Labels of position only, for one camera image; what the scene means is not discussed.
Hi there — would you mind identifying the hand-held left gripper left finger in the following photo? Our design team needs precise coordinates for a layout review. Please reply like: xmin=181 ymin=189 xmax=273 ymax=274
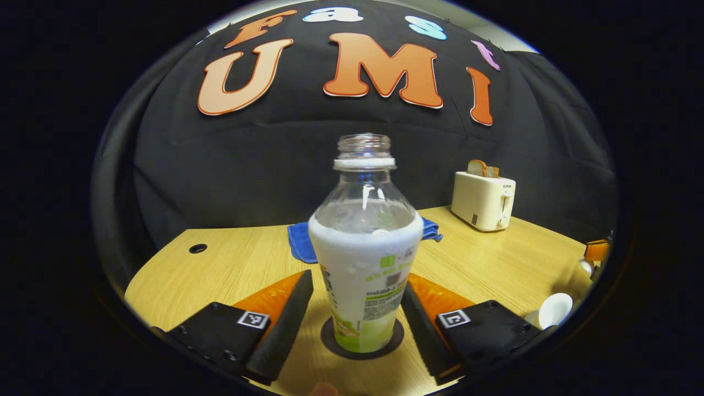
xmin=151 ymin=268 xmax=315 ymax=387

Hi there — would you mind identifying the blue folded towel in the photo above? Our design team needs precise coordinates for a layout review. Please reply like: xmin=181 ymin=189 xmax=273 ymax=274
xmin=287 ymin=216 xmax=443 ymax=264

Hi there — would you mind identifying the cream white toaster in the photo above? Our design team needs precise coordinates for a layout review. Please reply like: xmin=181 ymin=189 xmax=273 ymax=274
xmin=451 ymin=170 xmax=516 ymax=232

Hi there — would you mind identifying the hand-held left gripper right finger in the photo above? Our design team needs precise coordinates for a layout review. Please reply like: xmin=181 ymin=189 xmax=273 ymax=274
xmin=400 ymin=272 xmax=551 ymax=387

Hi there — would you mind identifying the black backdrop cloth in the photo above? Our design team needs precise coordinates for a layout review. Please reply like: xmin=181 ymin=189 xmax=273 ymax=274
xmin=91 ymin=0 xmax=619 ymax=287

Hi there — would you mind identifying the clear green label water bottle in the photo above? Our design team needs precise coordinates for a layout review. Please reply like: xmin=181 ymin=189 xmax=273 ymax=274
xmin=308 ymin=133 xmax=425 ymax=354

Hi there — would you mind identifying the white teacup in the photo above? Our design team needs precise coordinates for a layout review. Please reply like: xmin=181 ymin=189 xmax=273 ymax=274
xmin=538 ymin=293 xmax=574 ymax=331

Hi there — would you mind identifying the dark round coaster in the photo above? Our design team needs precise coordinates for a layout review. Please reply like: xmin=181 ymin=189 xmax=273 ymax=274
xmin=321 ymin=316 xmax=405 ymax=361

